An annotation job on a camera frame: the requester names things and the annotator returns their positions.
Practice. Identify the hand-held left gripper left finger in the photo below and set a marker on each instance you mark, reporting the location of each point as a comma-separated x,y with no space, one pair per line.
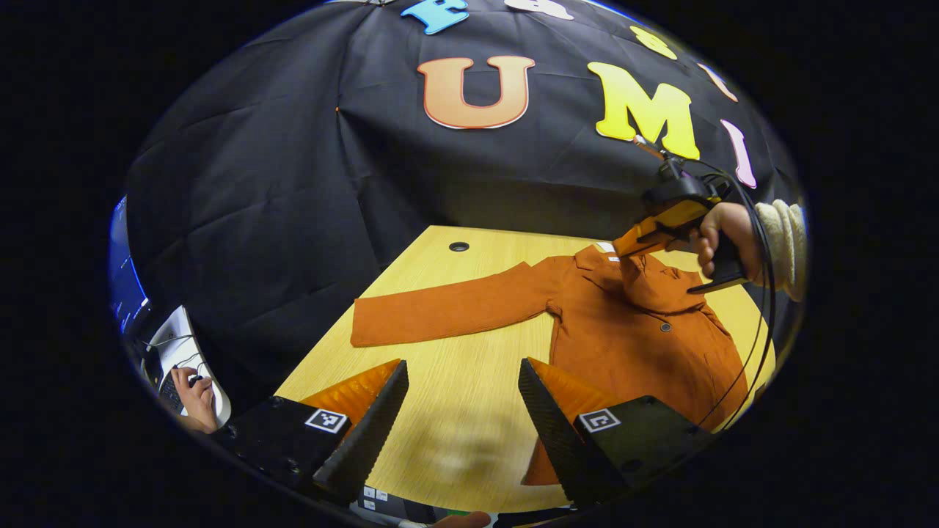
374,425

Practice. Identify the white side desk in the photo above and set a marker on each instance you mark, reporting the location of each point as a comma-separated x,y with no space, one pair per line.
180,345

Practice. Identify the black backdrop cloth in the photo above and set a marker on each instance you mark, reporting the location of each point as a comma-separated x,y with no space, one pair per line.
293,183

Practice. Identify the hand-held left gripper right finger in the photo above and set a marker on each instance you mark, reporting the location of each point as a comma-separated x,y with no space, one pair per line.
550,433

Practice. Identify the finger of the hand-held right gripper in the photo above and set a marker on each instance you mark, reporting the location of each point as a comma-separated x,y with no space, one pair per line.
640,238

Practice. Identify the rust orange button shirt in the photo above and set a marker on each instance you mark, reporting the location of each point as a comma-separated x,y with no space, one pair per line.
455,308

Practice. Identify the black keyboard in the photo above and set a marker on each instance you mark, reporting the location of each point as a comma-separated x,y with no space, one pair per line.
171,392

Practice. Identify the computer monitor blue screen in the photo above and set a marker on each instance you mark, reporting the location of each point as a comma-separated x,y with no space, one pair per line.
125,279

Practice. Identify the dark box with white stickers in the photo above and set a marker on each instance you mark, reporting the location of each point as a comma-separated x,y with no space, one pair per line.
385,502

